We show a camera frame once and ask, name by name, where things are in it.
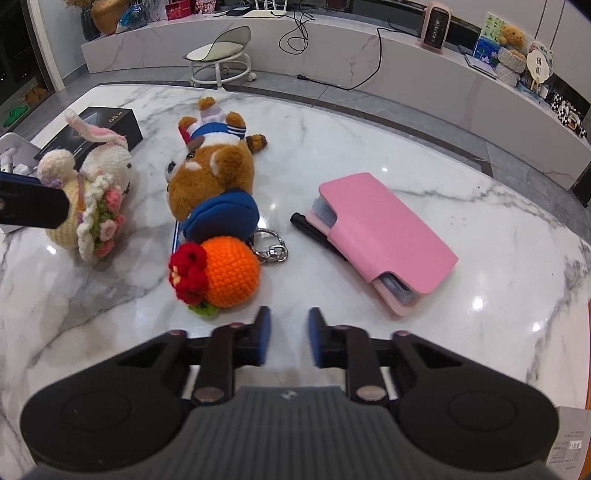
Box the white marble tv bench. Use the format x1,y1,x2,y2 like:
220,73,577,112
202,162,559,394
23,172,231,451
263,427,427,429
82,15,590,189

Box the black white cow toys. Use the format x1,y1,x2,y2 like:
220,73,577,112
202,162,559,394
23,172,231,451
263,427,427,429
550,91,587,139

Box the pink wallet case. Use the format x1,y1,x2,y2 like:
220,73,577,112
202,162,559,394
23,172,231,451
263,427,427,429
305,172,458,317

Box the orange storage box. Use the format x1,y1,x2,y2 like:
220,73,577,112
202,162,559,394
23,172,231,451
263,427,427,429
585,300,591,410

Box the white stool chair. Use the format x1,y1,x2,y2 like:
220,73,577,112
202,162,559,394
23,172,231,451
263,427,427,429
183,25,257,90

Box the grey tablet notebook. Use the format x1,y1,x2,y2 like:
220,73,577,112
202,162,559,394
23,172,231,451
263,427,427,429
464,54,498,79

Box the black power cable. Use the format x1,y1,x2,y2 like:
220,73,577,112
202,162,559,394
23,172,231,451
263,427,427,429
294,26,399,92

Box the pink space heater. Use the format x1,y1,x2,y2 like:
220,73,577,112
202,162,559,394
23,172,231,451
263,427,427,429
417,2,452,54

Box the round paper fan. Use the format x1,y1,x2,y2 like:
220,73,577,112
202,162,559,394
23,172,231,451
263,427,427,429
526,40,554,93

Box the metal keyring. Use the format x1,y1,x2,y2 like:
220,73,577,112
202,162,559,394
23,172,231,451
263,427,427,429
247,228,290,265

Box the black pen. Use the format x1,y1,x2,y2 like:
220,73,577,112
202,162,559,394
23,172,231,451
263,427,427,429
290,212,346,261

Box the crochet bunny doll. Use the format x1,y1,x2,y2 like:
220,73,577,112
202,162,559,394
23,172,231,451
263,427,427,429
37,109,133,263

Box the black charger box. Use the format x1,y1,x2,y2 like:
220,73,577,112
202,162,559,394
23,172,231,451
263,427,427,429
34,106,143,170

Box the orange crochet ball red flower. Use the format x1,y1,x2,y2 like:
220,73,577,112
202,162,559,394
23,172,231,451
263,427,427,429
168,236,260,317

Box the brown dog plush blue outfit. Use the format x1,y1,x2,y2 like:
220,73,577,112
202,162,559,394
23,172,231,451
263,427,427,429
166,97,267,244

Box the brown teddy bear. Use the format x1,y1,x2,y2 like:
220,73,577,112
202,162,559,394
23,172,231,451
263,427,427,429
497,23,525,60

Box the white wifi router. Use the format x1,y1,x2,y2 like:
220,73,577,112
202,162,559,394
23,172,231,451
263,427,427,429
245,0,288,18

